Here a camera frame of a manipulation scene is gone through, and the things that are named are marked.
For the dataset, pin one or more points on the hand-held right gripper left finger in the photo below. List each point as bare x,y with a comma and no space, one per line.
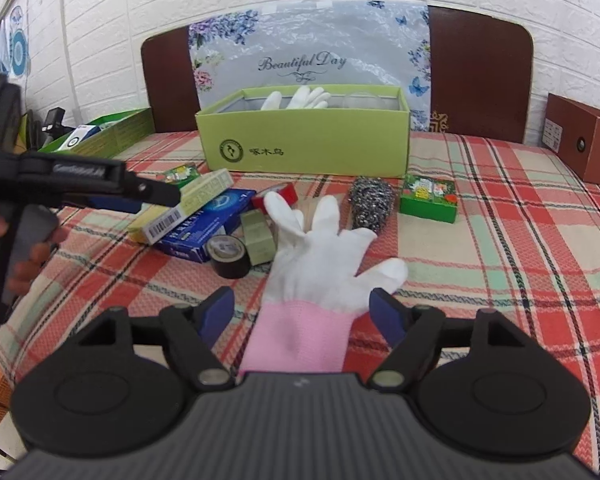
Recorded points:
220,310

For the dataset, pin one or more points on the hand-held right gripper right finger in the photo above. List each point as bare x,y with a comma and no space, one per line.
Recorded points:
387,315

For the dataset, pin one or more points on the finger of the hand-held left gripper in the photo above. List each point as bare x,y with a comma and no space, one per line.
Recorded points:
152,190

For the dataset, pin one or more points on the green floral small box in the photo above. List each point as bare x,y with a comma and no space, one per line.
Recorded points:
425,195
180,175

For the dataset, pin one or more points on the yellow-green barcode box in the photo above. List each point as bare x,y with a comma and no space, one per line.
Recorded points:
190,205

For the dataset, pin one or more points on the black tape roll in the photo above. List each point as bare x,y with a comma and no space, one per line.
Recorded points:
230,265

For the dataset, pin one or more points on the blue cardboard box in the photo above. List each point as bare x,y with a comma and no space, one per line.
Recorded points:
205,227

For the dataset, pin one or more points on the pale green small box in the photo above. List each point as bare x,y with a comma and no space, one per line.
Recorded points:
260,245

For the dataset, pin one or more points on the white pink work glove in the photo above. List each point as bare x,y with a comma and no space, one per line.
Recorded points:
315,270
305,97

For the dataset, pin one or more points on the steel wool scrubber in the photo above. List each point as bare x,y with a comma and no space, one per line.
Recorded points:
372,205

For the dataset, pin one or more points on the red tape roll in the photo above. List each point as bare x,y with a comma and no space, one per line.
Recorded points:
285,192

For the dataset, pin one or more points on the large green cardboard box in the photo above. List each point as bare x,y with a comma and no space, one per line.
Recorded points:
305,145

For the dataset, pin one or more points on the black device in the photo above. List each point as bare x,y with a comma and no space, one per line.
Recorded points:
54,120

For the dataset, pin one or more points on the green side box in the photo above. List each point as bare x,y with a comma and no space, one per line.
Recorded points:
125,135

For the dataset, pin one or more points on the white blue small box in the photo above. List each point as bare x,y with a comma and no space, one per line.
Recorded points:
77,137

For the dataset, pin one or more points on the plaid bed sheet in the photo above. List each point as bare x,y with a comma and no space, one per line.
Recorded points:
505,240

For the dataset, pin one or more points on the floral plastic bag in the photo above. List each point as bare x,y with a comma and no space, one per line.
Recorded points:
305,40

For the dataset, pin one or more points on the brown wooden headboard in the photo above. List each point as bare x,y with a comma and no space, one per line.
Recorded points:
480,70

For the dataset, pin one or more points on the blue wall decals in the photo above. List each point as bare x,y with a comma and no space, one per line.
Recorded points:
17,52

